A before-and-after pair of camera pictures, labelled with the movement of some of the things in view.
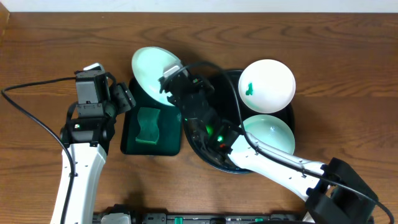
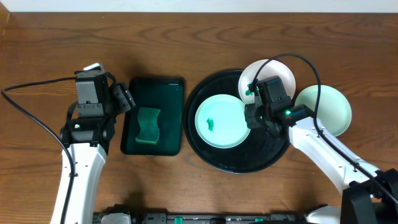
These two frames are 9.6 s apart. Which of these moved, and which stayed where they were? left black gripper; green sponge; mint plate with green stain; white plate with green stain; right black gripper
Moved: mint plate with green stain; right black gripper
Stayed: green sponge; left black gripper; white plate with green stain
